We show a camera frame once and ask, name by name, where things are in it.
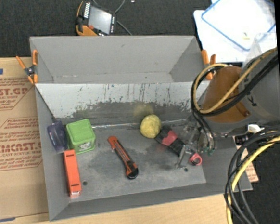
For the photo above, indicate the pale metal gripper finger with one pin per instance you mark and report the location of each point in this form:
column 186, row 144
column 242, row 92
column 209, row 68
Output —
column 185, row 158
column 180, row 157

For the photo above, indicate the red and black tool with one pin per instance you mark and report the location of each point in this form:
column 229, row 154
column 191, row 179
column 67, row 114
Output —
column 168, row 137

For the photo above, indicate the yellow ball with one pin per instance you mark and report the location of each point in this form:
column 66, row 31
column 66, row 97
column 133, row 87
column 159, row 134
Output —
column 150, row 126

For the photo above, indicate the orange and black utility knife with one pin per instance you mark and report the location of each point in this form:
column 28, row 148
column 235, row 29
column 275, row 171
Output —
column 123, row 157

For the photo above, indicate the grey metal bin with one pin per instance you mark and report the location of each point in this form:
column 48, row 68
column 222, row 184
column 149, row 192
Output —
column 119, row 101

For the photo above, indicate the green square box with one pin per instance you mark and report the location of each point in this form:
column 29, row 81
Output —
column 80, row 135

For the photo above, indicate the orange stapler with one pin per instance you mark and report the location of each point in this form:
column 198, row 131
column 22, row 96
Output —
column 72, row 172

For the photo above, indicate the purple translucent stapler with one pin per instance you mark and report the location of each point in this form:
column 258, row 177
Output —
column 57, row 136

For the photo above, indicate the brown cardboard board red print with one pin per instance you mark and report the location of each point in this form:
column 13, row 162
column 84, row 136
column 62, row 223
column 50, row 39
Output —
column 16, row 167

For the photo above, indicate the black cylinder on white bracket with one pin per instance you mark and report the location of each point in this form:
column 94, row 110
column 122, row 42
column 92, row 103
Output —
column 242, row 139

